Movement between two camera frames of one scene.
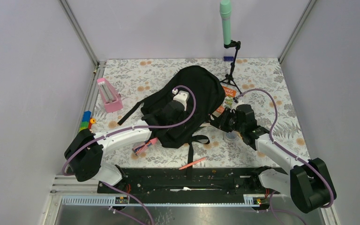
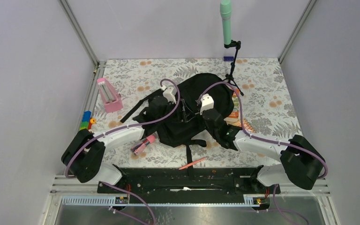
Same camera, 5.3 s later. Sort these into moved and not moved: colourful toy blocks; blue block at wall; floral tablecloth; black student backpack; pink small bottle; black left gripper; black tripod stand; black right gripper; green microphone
Moved: black left gripper; black student backpack; black right gripper
Not moved: floral tablecloth; green microphone; black tripod stand; colourful toy blocks; pink small bottle; blue block at wall
